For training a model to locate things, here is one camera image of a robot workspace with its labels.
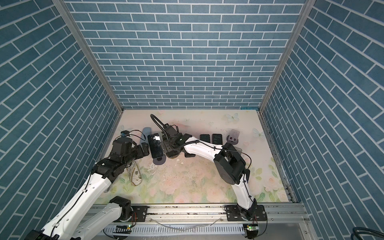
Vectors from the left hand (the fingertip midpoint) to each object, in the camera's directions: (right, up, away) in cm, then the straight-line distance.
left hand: (142, 146), depth 79 cm
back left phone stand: (+7, -12, +14) cm, 20 cm away
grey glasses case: (-8, +6, +28) cm, 30 cm away
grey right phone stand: (+54, +2, +20) cm, 57 cm away
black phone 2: (+5, -1, +8) cm, 9 cm away
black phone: (+24, -8, +15) cm, 29 cm away
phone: (+43, +1, +23) cm, 49 cm away
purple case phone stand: (+15, -6, +9) cm, 19 cm away
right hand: (+11, +2, +11) cm, 16 cm away
